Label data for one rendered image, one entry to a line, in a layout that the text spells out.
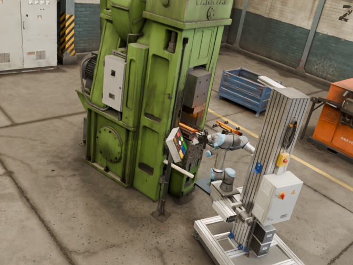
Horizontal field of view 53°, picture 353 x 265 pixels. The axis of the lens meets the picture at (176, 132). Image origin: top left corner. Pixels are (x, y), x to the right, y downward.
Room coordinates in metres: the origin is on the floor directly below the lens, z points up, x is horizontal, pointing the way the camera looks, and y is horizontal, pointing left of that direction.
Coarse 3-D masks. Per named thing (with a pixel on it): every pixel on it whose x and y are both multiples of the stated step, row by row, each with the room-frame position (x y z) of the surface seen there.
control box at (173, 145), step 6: (174, 132) 3.61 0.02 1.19; (180, 132) 3.72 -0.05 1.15; (168, 138) 3.48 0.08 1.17; (174, 138) 3.48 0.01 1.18; (180, 138) 3.65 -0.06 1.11; (168, 144) 3.42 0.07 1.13; (174, 144) 3.42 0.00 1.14; (174, 150) 3.41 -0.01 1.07; (174, 156) 3.41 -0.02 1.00; (180, 156) 3.43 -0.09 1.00
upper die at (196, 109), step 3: (183, 105) 4.11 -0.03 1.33; (201, 105) 4.15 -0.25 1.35; (183, 108) 4.10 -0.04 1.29; (186, 108) 4.08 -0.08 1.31; (189, 108) 4.06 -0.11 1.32; (192, 108) 4.03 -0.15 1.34; (195, 108) 4.05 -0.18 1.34; (198, 108) 4.10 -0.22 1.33; (201, 108) 4.16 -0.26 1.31; (189, 111) 4.05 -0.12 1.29; (192, 111) 4.03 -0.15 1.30; (195, 111) 4.06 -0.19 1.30; (198, 111) 4.11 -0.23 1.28
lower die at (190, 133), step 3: (183, 123) 4.32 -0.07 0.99; (180, 126) 4.21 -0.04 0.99; (183, 126) 4.20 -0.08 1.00; (189, 126) 4.25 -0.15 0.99; (180, 129) 4.14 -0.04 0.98; (186, 129) 4.15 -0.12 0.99; (189, 129) 4.14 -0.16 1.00; (195, 129) 4.19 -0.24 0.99; (183, 132) 4.07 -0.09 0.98; (186, 132) 4.08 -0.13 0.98; (189, 132) 4.07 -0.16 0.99; (192, 132) 4.08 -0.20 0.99; (183, 135) 4.07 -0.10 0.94; (186, 135) 4.04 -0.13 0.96; (189, 135) 4.02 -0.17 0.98; (192, 135) 4.08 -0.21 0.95; (195, 135) 4.15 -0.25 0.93
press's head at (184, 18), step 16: (160, 0) 4.00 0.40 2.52; (176, 0) 3.88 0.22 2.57; (192, 0) 3.87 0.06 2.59; (208, 0) 4.11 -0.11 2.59; (224, 0) 4.41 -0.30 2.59; (144, 16) 4.09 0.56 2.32; (160, 16) 3.96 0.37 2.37; (176, 16) 3.86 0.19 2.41; (192, 16) 3.91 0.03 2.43; (208, 16) 4.15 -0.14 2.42; (224, 16) 4.47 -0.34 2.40
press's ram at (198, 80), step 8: (192, 72) 4.12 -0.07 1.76; (200, 72) 4.18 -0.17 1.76; (208, 72) 4.23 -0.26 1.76; (192, 80) 4.01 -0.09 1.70; (200, 80) 4.04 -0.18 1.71; (208, 80) 4.19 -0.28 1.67; (192, 88) 4.00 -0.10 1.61; (200, 88) 4.07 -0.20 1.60; (208, 88) 4.22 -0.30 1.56; (184, 96) 4.05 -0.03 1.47; (192, 96) 3.99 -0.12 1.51; (200, 96) 4.09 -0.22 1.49; (184, 104) 4.04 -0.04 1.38; (192, 104) 3.98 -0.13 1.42; (200, 104) 4.12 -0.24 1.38
